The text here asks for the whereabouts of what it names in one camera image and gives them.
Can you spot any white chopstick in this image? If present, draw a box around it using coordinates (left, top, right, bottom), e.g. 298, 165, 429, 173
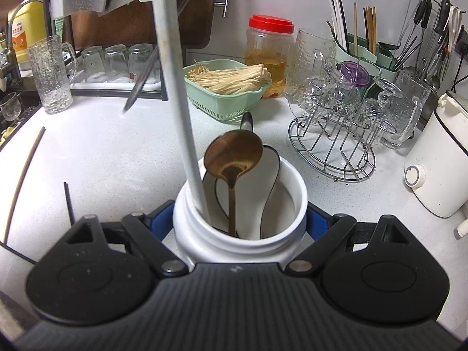
150, 0, 212, 224

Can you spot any bundle of dried beige strips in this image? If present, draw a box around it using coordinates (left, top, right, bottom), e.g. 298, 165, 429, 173
186, 63, 272, 96

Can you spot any black dish rack frame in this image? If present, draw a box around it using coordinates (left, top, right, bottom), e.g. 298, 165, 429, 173
40, 0, 169, 101

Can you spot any black kitchen sink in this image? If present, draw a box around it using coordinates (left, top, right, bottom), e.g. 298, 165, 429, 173
0, 88, 42, 147

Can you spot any dark tall kitchen faucet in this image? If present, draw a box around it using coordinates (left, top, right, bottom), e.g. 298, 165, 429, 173
0, 25, 18, 92

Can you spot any row of hanging kitchen utensils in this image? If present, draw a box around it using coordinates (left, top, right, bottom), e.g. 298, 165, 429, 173
393, 0, 465, 92

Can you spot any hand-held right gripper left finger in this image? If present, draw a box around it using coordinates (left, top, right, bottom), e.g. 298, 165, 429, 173
66, 200, 183, 278

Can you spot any purple round lid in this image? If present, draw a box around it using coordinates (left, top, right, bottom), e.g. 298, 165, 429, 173
338, 61, 371, 88

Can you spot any green plastic basket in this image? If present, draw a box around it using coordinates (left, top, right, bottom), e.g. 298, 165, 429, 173
183, 59, 273, 123

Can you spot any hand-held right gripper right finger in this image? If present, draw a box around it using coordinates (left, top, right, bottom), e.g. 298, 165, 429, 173
285, 202, 410, 275

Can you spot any yellow detergent jug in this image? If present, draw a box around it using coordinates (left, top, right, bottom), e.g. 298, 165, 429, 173
9, 0, 45, 63

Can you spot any white electric cooker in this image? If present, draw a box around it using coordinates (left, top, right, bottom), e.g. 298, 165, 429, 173
404, 91, 468, 218

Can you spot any wire glass rack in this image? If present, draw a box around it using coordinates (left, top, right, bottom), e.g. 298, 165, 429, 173
288, 110, 376, 183

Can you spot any brown wooden chopstick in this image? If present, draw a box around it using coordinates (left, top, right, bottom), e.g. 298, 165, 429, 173
3, 127, 46, 244

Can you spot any dark wall power outlet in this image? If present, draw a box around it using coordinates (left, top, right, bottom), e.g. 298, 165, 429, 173
455, 25, 468, 56

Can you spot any bundle of assorted chopsticks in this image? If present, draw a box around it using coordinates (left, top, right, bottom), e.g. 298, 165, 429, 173
326, 0, 378, 55

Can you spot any white ceramic mug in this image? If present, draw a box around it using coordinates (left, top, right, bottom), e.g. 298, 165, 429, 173
173, 154, 308, 264

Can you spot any black power cable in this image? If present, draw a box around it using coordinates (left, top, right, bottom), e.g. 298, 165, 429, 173
451, 51, 464, 93

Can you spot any green utensil holder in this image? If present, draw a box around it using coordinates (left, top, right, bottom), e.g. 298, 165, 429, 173
334, 33, 401, 81

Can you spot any small clear glass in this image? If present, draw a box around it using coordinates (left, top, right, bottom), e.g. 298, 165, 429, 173
81, 46, 106, 83
128, 44, 154, 83
105, 44, 129, 83

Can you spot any wooden cutting board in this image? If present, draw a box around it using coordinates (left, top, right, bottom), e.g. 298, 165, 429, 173
69, 0, 235, 50

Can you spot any clear wine glass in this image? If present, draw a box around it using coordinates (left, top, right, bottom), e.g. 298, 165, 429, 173
0, 91, 20, 122

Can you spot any red-lidded plastic jar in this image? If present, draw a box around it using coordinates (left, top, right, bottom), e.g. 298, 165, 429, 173
245, 15, 295, 99

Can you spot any chrome curved faucet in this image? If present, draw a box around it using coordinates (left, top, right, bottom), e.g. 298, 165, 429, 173
6, 0, 44, 55

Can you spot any bronze metal spoon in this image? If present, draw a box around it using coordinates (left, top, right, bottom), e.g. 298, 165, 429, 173
204, 130, 264, 236

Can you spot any set of stemmed glasses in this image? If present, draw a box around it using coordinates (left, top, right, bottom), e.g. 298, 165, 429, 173
322, 56, 405, 147

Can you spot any textured glass pitcher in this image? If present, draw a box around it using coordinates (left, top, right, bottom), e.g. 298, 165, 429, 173
380, 69, 433, 149
287, 28, 337, 116
28, 35, 77, 115

